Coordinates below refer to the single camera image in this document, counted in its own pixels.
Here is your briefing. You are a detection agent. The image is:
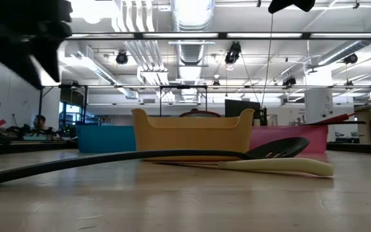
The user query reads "silver ventilation duct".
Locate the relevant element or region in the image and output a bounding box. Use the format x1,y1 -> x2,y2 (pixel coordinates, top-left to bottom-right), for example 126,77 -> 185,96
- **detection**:
171,0 -> 215,102

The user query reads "black ceiling spotlight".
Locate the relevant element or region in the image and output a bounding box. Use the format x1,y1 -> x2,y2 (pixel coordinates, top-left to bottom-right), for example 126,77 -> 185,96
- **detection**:
115,50 -> 129,65
343,53 -> 359,64
224,41 -> 242,65

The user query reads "red utensil handle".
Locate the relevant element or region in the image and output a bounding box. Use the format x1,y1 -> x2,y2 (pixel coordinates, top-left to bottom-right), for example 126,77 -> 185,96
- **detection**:
314,112 -> 356,125

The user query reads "person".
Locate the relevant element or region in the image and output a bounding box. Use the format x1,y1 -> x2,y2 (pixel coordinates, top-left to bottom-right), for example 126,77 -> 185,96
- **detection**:
32,114 -> 48,130

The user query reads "black aluminium mounting frame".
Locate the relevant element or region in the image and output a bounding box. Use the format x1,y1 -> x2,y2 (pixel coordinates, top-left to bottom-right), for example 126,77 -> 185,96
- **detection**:
0,140 -> 371,156

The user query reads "pink plastic bin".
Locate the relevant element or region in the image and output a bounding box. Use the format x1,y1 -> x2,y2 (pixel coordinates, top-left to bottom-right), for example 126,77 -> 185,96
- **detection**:
249,124 -> 330,154

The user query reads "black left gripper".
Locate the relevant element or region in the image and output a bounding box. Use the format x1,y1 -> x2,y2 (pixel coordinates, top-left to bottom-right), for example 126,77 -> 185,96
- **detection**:
0,0 -> 73,90

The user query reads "teal plastic bin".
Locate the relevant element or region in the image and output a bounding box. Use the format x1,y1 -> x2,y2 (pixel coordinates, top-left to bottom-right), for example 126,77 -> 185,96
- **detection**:
77,124 -> 138,153

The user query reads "cream-handled knife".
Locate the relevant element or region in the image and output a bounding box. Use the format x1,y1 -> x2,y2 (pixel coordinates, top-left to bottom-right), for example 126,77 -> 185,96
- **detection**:
153,157 -> 334,177

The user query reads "black monitor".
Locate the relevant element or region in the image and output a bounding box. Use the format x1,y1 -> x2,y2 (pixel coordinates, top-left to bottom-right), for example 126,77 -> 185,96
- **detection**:
224,99 -> 262,119

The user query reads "yellow plastic bin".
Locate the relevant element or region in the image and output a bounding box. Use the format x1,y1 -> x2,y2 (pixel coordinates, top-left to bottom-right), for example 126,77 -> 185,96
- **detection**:
131,108 -> 256,159

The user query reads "black slotted spatula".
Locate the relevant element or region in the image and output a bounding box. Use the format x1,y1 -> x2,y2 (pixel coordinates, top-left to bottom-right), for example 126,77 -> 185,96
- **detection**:
0,137 -> 310,189

